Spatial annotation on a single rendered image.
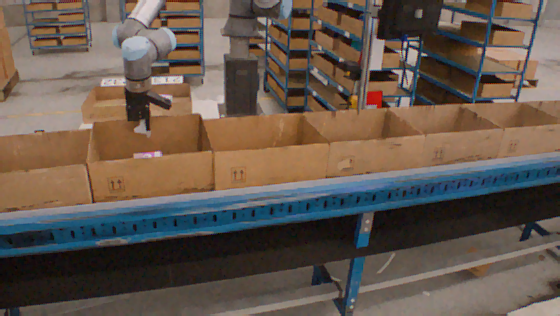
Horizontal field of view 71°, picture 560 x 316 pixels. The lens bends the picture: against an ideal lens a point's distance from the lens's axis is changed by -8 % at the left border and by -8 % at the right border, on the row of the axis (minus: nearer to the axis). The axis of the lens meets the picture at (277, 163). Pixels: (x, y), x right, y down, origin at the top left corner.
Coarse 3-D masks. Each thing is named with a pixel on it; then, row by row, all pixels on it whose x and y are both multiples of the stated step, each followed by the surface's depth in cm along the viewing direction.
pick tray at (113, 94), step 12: (96, 96) 258; (108, 96) 260; (120, 96) 262; (84, 108) 223; (96, 108) 225; (108, 108) 226; (120, 108) 227; (84, 120) 226; (96, 120) 228; (108, 120) 229
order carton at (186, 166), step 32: (96, 128) 149; (128, 128) 153; (160, 128) 157; (192, 128) 160; (96, 160) 145; (128, 160) 128; (160, 160) 131; (192, 160) 134; (96, 192) 130; (128, 192) 134; (160, 192) 137; (192, 192) 141
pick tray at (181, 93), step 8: (152, 88) 263; (160, 88) 265; (168, 88) 266; (176, 88) 267; (184, 88) 268; (176, 96) 269; (184, 96) 270; (152, 104) 230; (176, 104) 233; (184, 104) 234; (152, 112) 232; (160, 112) 233; (168, 112) 234; (176, 112) 235; (184, 112) 236; (192, 112) 237
